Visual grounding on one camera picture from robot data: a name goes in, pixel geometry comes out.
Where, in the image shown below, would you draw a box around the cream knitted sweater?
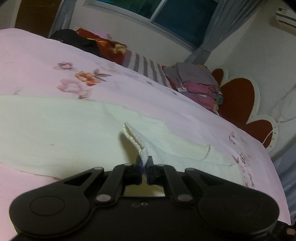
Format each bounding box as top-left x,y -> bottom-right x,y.
1,95 -> 244,184

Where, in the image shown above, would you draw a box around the pile of folded clothes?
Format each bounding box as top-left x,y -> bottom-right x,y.
163,62 -> 223,114

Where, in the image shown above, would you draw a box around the grey white striped cloth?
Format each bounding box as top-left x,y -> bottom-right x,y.
122,50 -> 177,90

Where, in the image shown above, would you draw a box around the red white scalloped headboard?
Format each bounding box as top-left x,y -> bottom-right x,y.
212,68 -> 278,152

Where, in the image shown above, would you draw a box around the red orange patterned cloth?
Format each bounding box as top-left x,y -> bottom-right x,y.
76,28 -> 127,65

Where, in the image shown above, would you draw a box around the blue lace curtain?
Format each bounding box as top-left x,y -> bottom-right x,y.
273,143 -> 295,222

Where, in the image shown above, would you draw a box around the pink floral bed sheet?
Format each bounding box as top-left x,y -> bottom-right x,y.
1,29 -> 290,240

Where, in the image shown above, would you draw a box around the black garment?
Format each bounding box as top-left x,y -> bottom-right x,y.
50,29 -> 102,57

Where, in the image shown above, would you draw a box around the aluminium framed window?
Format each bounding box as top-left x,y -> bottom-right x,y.
85,0 -> 219,50

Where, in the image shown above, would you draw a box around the left grey curtain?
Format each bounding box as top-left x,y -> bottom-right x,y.
48,0 -> 77,37

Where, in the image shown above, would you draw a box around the grey curtain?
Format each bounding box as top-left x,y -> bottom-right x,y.
185,0 -> 264,64
48,0 -> 77,37

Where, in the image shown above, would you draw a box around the right grey curtain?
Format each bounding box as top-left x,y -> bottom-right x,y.
185,0 -> 264,64

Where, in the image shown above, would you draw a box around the brown wooden door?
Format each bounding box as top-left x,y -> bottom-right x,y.
15,0 -> 62,38

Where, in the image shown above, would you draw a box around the white air conditioner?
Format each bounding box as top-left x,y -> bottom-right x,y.
275,8 -> 295,29

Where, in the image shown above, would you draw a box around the white charger cable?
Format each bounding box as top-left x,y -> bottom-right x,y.
262,92 -> 296,145

